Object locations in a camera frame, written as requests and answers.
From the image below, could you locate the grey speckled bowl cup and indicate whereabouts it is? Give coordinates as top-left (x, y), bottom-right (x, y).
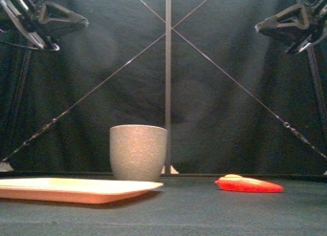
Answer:
top-left (108, 124), bottom-right (168, 182)

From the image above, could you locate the red toy chile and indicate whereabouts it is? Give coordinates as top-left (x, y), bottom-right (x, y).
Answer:
top-left (213, 173), bottom-right (284, 194)

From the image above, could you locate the black cloth backdrop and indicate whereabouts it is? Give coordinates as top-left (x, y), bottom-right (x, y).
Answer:
top-left (0, 0), bottom-right (327, 177)

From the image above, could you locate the pink rectangular plastic tray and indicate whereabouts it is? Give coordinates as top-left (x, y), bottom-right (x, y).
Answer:
top-left (0, 177), bottom-right (164, 205)

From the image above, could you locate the dark vertical frame post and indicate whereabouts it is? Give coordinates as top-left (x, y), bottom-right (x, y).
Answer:
top-left (1, 48), bottom-right (34, 164)
top-left (305, 44), bottom-right (327, 139)

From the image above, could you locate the thin diagonal brace wire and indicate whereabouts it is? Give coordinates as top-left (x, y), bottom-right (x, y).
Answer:
top-left (128, 0), bottom-right (327, 160)
top-left (0, 0), bottom-right (220, 163)

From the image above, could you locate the grey vertical frame post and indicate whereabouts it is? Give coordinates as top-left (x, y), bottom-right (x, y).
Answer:
top-left (162, 0), bottom-right (173, 175)

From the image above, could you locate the white post foot bracket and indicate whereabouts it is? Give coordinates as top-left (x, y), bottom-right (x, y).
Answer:
top-left (0, 161), bottom-right (14, 173)
top-left (160, 164), bottom-right (180, 176)

